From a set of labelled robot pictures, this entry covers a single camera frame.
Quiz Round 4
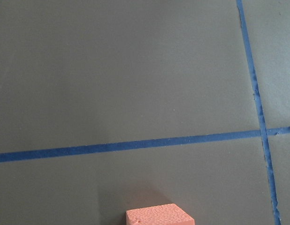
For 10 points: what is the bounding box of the orange foam cube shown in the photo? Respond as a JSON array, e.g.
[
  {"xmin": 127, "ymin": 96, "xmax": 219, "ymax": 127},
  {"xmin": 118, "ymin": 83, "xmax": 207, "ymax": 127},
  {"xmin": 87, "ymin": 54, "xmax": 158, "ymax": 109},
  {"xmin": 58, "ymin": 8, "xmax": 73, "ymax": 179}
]
[{"xmin": 126, "ymin": 203, "xmax": 195, "ymax": 225}]

